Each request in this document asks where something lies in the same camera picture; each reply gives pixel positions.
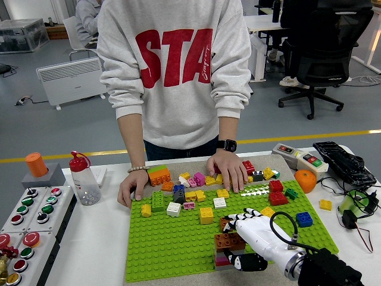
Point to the person's left hand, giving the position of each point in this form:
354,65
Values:
229,167

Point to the white black-fingered right robot hand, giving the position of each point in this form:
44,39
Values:
262,235

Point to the person's right hand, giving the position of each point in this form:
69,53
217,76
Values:
135,182

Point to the green studded baseplate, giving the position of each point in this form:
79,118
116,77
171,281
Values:
166,244

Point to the person's left forearm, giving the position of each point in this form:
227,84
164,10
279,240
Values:
228,128

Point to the person's right forearm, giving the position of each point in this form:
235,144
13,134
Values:
132,140

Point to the small yellow brick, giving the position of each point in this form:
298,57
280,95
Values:
185,175
250,179
146,211

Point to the lime green flat brick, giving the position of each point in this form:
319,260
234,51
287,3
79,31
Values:
157,170

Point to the yellow and white brick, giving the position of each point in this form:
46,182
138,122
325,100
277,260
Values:
267,211

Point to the large orange brick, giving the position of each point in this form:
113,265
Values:
160,178

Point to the tall lime green brick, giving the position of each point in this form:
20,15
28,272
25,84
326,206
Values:
157,202

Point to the magenta sloped brick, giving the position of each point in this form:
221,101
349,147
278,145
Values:
200,178

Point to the small orange brick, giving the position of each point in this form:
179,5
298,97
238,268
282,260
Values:
167,186

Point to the light pink brick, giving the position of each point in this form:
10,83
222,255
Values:
192,182

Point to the wide red brick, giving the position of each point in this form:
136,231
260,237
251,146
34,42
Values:
278,198

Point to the small blue brick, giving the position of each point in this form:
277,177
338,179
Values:
178,188

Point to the grey studded brick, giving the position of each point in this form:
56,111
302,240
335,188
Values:
219,253

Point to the dark grey sloped brick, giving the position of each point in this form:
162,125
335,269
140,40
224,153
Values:
179,197

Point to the narrow white brick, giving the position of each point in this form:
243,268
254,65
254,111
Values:
183,181

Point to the magenta flat brick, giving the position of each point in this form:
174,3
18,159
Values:
221,261

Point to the dark green white brick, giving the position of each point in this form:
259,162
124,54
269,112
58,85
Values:
276,174

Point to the grey flat brick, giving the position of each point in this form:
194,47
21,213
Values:
223,268

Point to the tall yellow brick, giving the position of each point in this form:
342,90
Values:
206,216

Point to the small pink flat brick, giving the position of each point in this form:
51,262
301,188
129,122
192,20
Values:
188,205

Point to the black wristwatch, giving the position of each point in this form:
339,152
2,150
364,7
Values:
227,145

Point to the clear bottle red cap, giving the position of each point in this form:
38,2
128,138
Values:
84,184

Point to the grey station red black buttons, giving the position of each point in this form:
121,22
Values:
278,150

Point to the person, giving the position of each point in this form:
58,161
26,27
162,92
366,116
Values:
178,119
297,18
86,21

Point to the orange fruit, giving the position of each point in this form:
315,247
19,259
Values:
305,180

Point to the grey station red green buttons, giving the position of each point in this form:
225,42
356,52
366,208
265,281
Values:
302,156

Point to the grey block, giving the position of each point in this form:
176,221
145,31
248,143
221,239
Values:
55,177

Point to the white box with green buttons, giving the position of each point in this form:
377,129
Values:
31,213
58,210

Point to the small black module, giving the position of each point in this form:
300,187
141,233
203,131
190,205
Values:
349,219

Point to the green tape roll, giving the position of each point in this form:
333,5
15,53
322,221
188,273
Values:
345,205

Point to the orange cylinder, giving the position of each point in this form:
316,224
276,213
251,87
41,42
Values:
35,165

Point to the black plastic-wrapped device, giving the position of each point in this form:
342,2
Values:
342,162

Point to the white ribbed panel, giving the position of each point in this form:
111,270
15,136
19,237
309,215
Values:
259,59

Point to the black power plug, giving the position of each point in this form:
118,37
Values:
372,202

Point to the white box with mushroom button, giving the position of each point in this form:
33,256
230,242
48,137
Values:
16,236
41,253

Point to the white panel heater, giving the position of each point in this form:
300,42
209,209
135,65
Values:
71,80

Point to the floor socket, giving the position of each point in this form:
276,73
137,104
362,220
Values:
22,101

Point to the black office chair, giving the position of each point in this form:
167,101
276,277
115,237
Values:
327,59

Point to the white desk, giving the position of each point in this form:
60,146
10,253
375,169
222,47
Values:
265,22
374,44

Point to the brass fitting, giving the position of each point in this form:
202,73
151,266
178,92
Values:
3,268

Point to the white chair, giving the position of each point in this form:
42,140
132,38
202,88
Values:
74,34

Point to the black bottle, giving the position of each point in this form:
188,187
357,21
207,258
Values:
276,12

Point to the wooden crate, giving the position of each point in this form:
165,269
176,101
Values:
56,32

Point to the white switch plate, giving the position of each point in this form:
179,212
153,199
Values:
101,175

